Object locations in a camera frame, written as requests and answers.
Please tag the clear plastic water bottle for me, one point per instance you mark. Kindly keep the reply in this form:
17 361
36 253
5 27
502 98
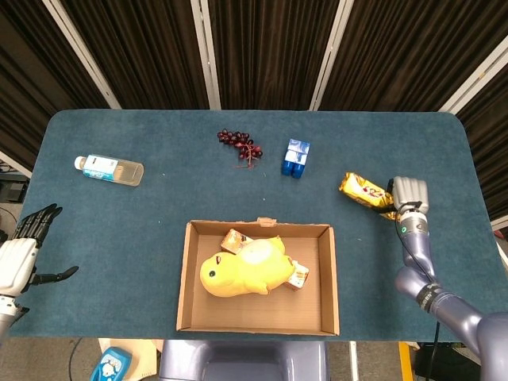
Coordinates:
115 170

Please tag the yellow plush duck toy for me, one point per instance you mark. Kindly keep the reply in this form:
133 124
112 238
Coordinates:
246 270

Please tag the bunch of dark red grapes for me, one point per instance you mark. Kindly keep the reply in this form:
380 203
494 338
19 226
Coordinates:
238 139

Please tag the yellow snack package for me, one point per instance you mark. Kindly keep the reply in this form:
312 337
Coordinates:
363 190

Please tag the dark brown pleated curtain panel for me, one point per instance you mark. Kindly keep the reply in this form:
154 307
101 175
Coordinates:
409 51
147 51
492 151
270 51
31 79

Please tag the purple-grey right robot arm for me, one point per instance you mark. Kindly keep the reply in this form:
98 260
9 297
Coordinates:
456 305

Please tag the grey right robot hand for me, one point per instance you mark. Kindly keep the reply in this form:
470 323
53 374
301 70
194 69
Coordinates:
410 194

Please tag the blue toy building block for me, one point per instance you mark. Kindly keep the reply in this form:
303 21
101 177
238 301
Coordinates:
295 156

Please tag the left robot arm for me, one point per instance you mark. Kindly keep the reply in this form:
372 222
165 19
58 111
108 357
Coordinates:
7 313

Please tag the blue felt table cover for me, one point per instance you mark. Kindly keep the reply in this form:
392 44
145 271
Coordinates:
158 222

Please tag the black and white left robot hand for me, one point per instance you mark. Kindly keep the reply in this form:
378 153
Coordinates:
16 262

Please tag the purple-grey robot torso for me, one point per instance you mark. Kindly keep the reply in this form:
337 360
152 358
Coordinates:
242 361

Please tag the blue teach pendant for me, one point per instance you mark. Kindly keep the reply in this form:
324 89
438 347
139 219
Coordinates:
111 365

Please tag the open brown cardboard box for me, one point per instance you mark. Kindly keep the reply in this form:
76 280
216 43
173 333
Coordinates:
305 309

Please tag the white partition post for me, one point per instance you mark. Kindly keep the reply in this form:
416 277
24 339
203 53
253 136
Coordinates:
83 55
206 55
329 55
480 75

